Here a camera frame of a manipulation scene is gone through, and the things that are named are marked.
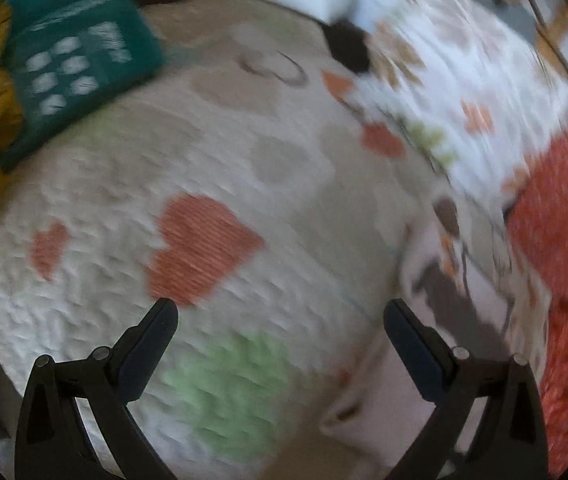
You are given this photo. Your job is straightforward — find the orange floral cloth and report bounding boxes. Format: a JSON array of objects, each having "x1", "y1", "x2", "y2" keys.
[{"x1": 501, "y1": 135, "x2": 568, "y2": 476}]

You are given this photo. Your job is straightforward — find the wooden chair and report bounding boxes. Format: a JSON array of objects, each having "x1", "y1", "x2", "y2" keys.
[{"x1": 451, "y1": 0, "x2": 568, "y2": 136}]

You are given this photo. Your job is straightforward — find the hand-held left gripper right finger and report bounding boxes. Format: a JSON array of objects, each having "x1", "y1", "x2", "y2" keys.
[{"x1": 383, "y1": 298, "x2": 550, "y2": 480}]

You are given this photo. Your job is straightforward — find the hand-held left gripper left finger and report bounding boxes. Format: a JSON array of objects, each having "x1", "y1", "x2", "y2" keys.
[{"x1": 14, "y1": 297, "x2": 179, "y2": 480}]

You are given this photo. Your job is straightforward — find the heart patterned quilt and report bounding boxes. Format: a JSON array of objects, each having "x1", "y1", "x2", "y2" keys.
[{"x1": 0, "y1": 0, "x2": 515, "y2": 480}]

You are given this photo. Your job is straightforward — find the white floral cloth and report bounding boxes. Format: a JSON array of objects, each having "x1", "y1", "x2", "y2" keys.
[{"x1": 349, "y1": 0, "x2": 568, "y2": 261}]

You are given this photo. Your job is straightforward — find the teal printed cloth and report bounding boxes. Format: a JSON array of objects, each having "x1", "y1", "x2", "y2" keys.
[{"x1": 0, "y1": 0, "x2": 167, "y2": 171}]

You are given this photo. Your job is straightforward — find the black object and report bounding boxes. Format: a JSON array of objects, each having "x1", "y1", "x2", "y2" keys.
[{"x1": 325, "y1": 20, "x2": 372, "y2": 75}]

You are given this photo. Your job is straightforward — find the pale pink small garment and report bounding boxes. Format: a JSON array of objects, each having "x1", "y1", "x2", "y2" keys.
[{"x1": 319, "y1": 205, "x2": 555, "y2": 461}]

